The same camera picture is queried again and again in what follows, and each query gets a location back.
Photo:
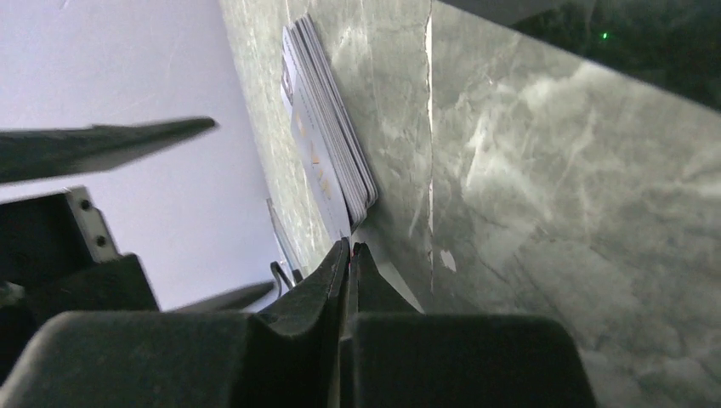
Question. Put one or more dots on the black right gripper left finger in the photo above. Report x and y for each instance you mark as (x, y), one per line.
(279, 356)

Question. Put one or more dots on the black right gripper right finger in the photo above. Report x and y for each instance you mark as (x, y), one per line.
(391, 355)

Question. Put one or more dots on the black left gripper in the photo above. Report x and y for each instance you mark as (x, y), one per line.
(57, 253)

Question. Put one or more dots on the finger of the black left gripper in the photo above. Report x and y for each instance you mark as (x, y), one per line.
(237, 299)

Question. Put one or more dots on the white silver card stack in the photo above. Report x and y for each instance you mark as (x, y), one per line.
(336, 168)

